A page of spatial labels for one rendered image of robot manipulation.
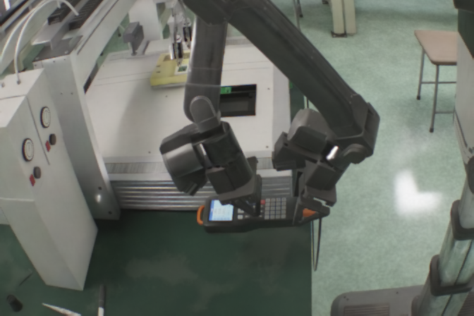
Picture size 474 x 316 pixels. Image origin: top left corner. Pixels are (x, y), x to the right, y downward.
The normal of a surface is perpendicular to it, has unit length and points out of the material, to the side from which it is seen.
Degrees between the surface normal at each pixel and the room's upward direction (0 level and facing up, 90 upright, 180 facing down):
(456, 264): 90
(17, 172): 90
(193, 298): 0
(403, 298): 0
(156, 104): 0
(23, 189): 90
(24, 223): 90
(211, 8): 113
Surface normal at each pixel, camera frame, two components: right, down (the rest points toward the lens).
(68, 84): -0.04, 0.58
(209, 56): 0.11, 0.09
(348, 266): -0.10, -0.81
